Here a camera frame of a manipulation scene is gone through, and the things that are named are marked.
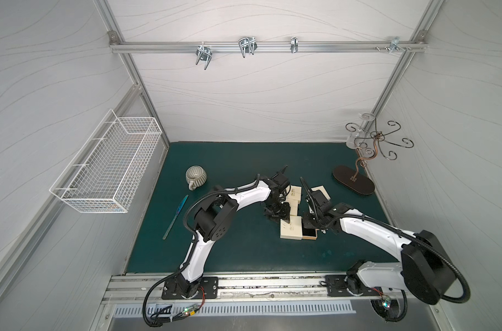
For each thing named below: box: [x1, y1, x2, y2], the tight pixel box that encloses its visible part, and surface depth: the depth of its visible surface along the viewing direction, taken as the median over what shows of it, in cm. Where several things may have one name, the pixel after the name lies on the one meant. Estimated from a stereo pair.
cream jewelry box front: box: [279, 215, 320, 240], surface depth 86 cm
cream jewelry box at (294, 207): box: [287, 199, 300, 216], surface depth 93 cm
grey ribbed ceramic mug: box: [185, 165, 207, 192], surface depth 100 cm
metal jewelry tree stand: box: [332, 113, 415, 196], surface depth 86 cm
